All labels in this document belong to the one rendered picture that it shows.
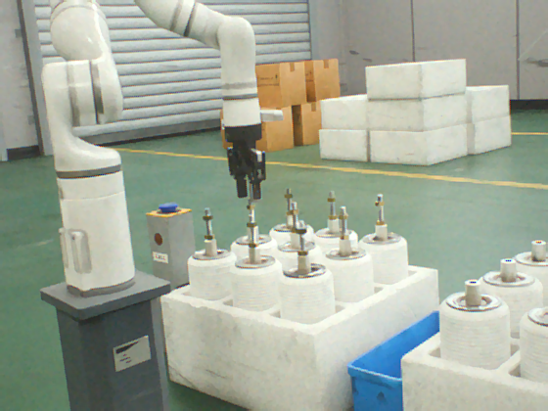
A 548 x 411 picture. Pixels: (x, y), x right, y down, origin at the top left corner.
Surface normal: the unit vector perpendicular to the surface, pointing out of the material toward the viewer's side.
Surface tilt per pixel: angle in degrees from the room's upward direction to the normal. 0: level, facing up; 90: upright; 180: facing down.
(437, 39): 90
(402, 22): 90
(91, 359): 90
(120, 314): 93
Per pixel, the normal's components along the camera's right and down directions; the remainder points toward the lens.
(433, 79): 0.65, 0.10
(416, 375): -0.66, 0.20
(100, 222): 0.37, 0.15
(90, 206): 0.17, 0.18
